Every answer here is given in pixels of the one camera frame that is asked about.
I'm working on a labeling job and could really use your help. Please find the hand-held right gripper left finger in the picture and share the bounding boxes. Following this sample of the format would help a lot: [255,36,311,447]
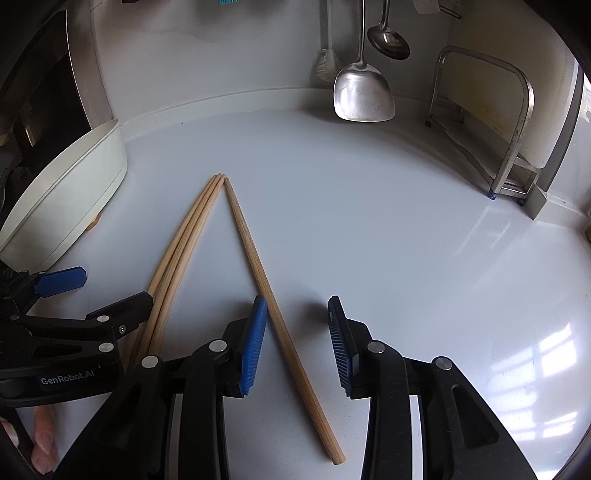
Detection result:
[53,295,269,480]

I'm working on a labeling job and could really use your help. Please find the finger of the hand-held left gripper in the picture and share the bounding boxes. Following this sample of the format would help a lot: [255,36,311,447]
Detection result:
[0,267,88,315]
[9,292,154,360]

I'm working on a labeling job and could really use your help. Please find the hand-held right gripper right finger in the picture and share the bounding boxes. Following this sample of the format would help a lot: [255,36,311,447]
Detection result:
[328,295,539,480]

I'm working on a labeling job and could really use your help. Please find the wooden chopstick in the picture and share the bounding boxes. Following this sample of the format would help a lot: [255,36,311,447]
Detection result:
[131,173,223,370]
[121,173,219,370]
[223,176,346,466]
[143,174,227,358]

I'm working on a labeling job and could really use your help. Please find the white plastic tub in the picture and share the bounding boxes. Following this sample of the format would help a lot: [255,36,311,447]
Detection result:
[0,119,127,271]

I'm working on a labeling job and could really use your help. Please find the person's left hand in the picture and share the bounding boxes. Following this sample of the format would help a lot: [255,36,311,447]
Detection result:
[0,406,59,476]

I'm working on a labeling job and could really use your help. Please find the dark cabinet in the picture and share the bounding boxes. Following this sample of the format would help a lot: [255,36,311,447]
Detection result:
[0,9,114,195]

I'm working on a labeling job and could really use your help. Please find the metal spatula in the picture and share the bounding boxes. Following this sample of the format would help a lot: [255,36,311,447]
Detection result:
[333,0,396,123]

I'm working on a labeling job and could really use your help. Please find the metal rack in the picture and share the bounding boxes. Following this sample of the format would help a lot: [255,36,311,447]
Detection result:
[425,45,546,204]

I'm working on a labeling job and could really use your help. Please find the white brush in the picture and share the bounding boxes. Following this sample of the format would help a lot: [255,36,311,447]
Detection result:
[316,0,340,83]

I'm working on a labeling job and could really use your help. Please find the metal ladle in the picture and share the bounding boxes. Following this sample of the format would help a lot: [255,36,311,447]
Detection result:
[367,0,411,61]

